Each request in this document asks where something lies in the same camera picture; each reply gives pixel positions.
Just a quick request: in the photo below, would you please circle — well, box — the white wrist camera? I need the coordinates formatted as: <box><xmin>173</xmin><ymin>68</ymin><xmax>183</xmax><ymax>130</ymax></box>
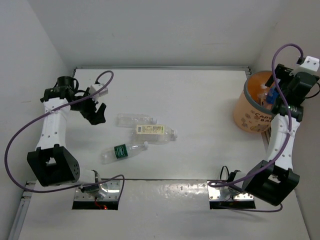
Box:
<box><xmin>289</xmin><ymin>56</ymin><xmax>320</xmax><ymax>76</ymax></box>
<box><xmin>89</xmin><ymin>83</ymin><xmax>109</xmax><ymax>102</ymax></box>

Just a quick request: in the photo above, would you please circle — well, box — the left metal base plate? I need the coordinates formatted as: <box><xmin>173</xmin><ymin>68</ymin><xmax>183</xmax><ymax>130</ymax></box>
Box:
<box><xmin>74</xmin><ymin>179</ymin><xmax>122</xmax><ymax>202</ymax></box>

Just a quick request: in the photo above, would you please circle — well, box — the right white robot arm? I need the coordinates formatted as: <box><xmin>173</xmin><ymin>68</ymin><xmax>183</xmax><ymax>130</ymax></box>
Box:
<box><xmin>227</xmin><ymin>59</ymin><xmax>320</xmax><ymax>206</ymax></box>

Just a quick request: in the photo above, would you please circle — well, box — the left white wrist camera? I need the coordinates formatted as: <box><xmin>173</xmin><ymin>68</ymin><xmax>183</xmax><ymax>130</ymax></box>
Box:
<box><xmin>89</xmin><ymin>83</ymin><xmax>109</xmax><ymax>102</ymax></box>

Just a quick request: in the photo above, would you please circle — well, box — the blue label bottle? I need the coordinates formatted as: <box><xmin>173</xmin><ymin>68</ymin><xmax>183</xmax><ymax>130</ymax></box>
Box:
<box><xmin>265</xmin><ymin>86</ymin><xmax>279</xmax><ymax>105</ymax></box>

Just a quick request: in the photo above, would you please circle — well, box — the clear unlabelled bottle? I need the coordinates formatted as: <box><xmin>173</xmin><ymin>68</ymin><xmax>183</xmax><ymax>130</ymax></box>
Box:
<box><xmin>116</xmin><ymin>113</ymin><xmax>158</xmax><ymax>128</ymax></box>

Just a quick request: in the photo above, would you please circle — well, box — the yellow label lying bottle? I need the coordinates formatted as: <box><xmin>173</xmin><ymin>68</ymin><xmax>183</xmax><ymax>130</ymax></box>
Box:
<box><xmin>131</xmin><ymin>124</ymin><xmax>178</xmax><ymax>145</ymax></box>

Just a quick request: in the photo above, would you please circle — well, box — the green label bottle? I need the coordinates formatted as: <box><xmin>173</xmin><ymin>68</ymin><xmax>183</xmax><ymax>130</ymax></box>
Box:
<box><xmin>101</xmin><ymin>141</ymin><xmax>149</xmax><ymax>164</ymax></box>

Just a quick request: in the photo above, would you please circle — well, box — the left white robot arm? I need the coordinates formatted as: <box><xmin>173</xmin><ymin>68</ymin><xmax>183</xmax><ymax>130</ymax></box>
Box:
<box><xmin>27</xmin><ymin>76</ymin><xmax>108</xmax><ymax>187</ymax></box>

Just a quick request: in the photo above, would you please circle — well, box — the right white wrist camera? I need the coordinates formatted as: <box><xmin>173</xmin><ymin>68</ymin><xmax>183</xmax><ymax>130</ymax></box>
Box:
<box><xmin>289</xmin><ymin>56</ymin><xmax>320</xmax><ymax>76</ymax></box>

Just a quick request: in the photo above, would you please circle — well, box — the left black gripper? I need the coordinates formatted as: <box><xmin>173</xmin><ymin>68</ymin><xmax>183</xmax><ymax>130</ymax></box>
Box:
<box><xmin>69</xmin><ymin>87</ymin><xmax>106</xmax><ymax>125</ymax></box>

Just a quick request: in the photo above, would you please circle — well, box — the metal base plate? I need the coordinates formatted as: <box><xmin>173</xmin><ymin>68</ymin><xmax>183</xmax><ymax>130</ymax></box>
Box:
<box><xmin>207</xmin><ymin>180</ymin><xmax>254</xmax><ymax>202</ymax></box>
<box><xmin>74</xmin><ymin>179</ymin><xmax>122</xmax><ymax>202</ymax></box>

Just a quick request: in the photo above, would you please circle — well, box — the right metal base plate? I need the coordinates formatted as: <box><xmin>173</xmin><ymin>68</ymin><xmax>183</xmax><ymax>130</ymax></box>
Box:
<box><xmin>207</xmin><ymin>180</ymin><xmax>254</xmax><ymax>202</ymax></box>

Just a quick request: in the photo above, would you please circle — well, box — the orange bin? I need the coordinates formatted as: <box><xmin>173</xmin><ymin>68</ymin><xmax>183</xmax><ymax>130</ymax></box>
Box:
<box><xmin>233</xmin><ymin>71</ymin><xmax>272</xmax><ymax>133</ymax></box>

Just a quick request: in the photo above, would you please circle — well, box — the square clear bottle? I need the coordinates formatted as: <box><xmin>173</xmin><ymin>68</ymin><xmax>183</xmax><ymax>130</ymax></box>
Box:
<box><xmin>257</xmin><ymin>91</ymin><xmax>268</xmax><ymax>108</ymax></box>

